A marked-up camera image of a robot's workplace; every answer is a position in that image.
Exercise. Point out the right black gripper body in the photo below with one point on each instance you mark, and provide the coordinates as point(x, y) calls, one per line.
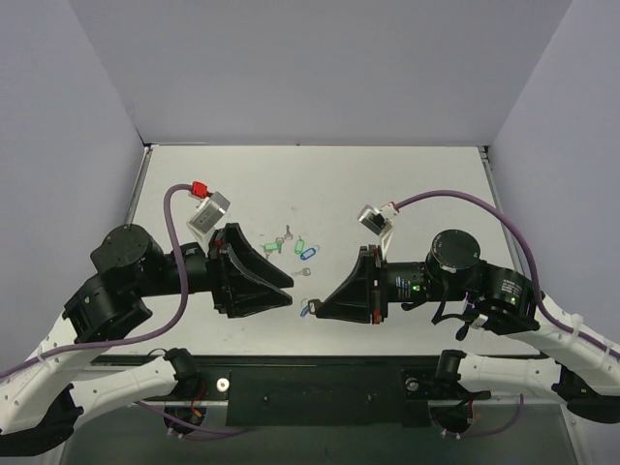
point(373, 284)

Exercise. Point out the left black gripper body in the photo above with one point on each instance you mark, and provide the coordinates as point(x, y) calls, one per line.
point(218, 279)

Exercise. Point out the blue key tag with ring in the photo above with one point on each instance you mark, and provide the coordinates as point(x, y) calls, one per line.
point(305, 310)

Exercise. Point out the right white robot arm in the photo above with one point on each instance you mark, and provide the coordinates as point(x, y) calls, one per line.
point(480, 295)

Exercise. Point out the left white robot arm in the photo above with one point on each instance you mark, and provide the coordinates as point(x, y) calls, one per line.
point(43, 404)

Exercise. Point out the green key tag left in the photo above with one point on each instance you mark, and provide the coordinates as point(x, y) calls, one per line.
point(274, 246)

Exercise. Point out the green key tag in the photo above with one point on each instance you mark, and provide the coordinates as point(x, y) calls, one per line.
point(299, 246)
point(274, 246)

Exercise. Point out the loose silver key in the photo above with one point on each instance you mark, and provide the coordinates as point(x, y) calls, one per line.
point(306, 271)

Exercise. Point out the silver key top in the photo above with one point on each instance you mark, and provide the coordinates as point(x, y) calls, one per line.
point(288, 234)

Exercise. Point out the green key tag right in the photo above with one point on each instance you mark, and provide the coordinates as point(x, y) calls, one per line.
point(299, 246)

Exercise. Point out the blue key tag upper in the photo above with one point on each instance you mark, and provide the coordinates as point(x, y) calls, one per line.
point(308, 253)

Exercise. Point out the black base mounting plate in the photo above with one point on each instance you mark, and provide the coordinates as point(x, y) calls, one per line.
point(330, 390)

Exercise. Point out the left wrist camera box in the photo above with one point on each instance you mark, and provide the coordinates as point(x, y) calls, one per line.
point(209, 212)

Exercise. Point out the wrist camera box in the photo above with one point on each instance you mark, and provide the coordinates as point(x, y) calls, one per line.
point(209, 212)
point(380, 222)

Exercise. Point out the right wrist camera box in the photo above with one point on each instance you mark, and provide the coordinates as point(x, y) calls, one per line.
point(380, 222)

